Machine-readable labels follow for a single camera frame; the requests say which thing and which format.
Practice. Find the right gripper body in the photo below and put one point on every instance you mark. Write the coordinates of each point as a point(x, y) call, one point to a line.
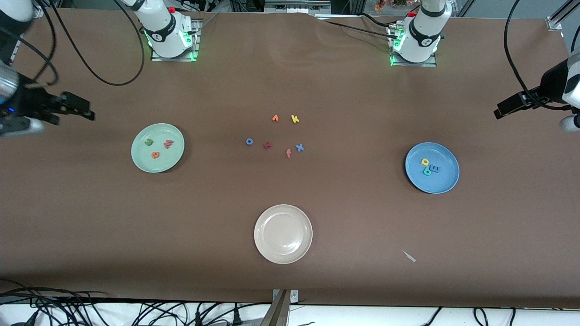
point(31, 101)

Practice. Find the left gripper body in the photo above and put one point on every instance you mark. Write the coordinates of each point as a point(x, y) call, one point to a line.
point(549, 83)

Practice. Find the red foam letter w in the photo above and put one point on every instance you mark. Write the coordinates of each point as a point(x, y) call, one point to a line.
point(168, 144)

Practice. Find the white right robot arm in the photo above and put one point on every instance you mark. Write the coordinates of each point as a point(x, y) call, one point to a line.
point(165, 31)

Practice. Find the light green plate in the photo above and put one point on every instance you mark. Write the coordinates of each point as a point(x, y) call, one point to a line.
point(158, 166)

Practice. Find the blue plate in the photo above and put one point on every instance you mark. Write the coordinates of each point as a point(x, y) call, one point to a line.
point(432, 183)

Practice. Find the orange artificial flowers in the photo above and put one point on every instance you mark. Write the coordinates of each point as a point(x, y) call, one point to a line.
point(379, 5)

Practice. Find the small white paper scrap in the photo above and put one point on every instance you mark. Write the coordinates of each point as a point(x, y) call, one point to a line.
point(410, 257)

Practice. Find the grey metal box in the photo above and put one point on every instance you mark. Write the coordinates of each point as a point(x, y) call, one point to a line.
point(297, 7)

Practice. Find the beige plate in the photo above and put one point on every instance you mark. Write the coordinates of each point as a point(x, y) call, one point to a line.
point(283, 233)

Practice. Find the black power plug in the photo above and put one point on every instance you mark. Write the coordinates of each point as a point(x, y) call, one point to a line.
point(236, 317)

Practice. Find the brown paper table cover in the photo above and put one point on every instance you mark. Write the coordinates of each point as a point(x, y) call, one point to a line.
point(290, 276)

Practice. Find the aluminium frame profile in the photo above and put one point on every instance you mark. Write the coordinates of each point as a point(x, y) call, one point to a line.
point(38, 11)
point(555, 20)

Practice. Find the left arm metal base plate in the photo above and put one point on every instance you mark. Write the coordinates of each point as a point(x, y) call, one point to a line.
point(414, 64)

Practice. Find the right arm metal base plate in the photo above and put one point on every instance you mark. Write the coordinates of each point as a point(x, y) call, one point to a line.
point(174, 58)

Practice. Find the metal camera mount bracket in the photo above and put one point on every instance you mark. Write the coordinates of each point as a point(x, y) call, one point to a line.
point(278, 312)

